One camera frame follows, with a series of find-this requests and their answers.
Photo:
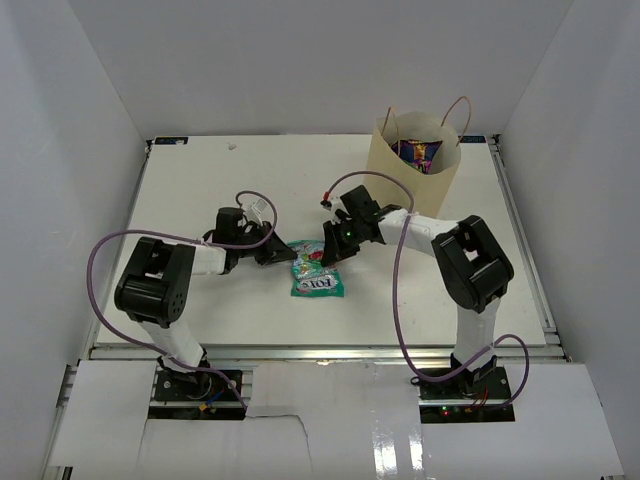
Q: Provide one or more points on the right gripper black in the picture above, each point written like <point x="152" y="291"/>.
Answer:
<point x="332" y="247"/>

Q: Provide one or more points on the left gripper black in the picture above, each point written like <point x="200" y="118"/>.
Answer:
<point x="277" y="250"/>

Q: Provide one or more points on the teal Fox's candy bag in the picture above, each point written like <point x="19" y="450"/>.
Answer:
<point x="310" y="278"/>

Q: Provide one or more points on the dark blue Krokant snack bag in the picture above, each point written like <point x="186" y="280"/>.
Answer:
<point x="417" y="154"/>

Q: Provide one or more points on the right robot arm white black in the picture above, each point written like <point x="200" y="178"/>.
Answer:
<point x="474" y="268"/>

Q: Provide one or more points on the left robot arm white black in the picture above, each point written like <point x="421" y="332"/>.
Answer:
<point x="153" y="289"/>

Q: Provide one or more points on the beige paper bag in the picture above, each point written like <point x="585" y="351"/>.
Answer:
<point x="428" y="190"/>

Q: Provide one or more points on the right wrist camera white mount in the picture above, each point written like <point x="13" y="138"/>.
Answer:
<point x="336" y="208"/>

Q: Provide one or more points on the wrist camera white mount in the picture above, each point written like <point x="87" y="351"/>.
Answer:
<point x="336" y="208"/>
<point x="255" y="207"/>

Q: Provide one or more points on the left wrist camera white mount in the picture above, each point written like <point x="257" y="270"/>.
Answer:
<point x="255" y="207"/>

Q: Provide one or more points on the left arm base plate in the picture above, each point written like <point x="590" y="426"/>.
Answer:
<point x="205" y="397"/>

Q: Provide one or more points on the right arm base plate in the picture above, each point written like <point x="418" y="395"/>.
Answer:
<point x="452" y="402"/>

